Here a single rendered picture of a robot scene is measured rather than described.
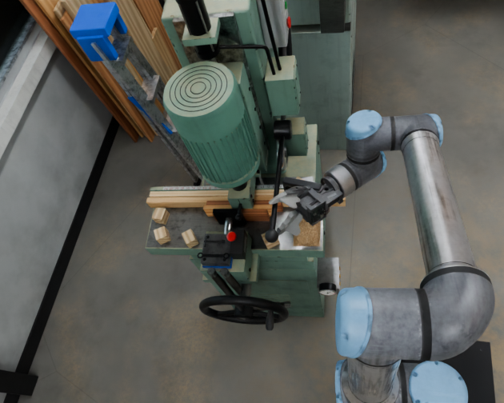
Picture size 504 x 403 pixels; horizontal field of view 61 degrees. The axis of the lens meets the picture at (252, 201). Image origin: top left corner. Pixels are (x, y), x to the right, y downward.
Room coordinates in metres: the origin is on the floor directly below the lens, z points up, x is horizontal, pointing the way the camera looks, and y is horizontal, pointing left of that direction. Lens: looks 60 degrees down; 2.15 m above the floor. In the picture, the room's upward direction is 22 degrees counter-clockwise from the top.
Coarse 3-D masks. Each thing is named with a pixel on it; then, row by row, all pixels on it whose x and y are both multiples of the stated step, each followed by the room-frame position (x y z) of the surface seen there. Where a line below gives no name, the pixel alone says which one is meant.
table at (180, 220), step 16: (176, 208) 0.82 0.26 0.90; (192, 208) 0.80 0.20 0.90; (288, 208) 0.65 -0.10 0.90; (160, 224) 0.78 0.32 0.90; (176, 224) 0.76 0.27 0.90; (192, 224) 0.74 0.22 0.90; (208, 224) 0.71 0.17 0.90; (256, 224) 0.64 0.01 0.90; (176, 240) 0.70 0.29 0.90; (256, 240) 0.59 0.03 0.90; (288, 240) 0.55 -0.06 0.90; (320, 240) 0.51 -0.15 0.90; (256, 256) 0.55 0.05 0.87; (272, 256) 0.54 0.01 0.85; (288, 256) 0.52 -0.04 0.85; (304, 256) 0.50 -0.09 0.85; (320, 256) 0.47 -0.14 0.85; (256, 272) 0.50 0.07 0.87
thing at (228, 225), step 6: (216, 210) 0.69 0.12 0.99; (222, 210) 0.68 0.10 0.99; (228, 210) 0.68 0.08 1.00; (234, 210) 0.67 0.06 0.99; (216, 216) 0.69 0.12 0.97; (222, 216) 0.68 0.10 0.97; (228, 216) 0.67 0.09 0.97; (234, 216) 0.66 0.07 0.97; (222, 222) 0.69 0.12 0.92; (228, 222) 0.66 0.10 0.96; (234, 222) 0.67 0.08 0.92; (240, 222) 0.66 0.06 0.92; (228, 228) 0.64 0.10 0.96
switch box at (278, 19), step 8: (256, 0) 0.93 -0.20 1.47; (272, 0) 0.91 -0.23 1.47; (280, 0) 0.90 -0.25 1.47; (272, 8) 0.91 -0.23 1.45; (280, 8) 0.90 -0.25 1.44; (264, 16) 0.92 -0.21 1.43; (272, 16) 0.91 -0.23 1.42; (280, 16) 0.90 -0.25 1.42; (288, 16) 0.98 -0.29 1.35; (264, 24) 0.92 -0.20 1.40; (272, 24) 0.91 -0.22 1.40; (280, 24) 0.90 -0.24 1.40; (264, 32) 0.92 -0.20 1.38; (280, 32) 0.91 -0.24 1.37; (288, 32) 0.94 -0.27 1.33; (280, 40) 0.91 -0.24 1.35
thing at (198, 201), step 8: (152, 200) 0.86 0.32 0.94; (160, 200) 0.85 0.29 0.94; (168, 200) 0.84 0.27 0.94; (176, 200) 0.83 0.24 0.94; (184, 200) 0.81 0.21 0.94; (192, 200) 0.80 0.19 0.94; (200, 200) 0.79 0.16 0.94; (208, 200) 0.78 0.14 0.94; (216, 200) 0.76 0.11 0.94; (224, 200) 0.75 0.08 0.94; (344, 200) 0.58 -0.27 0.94
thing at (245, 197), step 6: (252, 180) 0.74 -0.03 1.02; (246, 186) 0.71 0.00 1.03; (252, 186) 0.72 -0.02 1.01; (228, 192) 0.72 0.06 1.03; (234, 192) 0.71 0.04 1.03; (240, 192) 0.70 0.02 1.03; (246, 192) 0.69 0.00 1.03; (252, 192) 0.70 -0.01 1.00; (228, 198) 0.69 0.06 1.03; (234, 198) 0.69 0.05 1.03; (240, 198) 0.68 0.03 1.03; (246, 198) 0.67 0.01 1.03; (252, 198) 0.69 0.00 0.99; (234, 204) 0.69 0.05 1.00; (246, 204) 0.67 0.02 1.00; (252, 204) 0.67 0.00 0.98
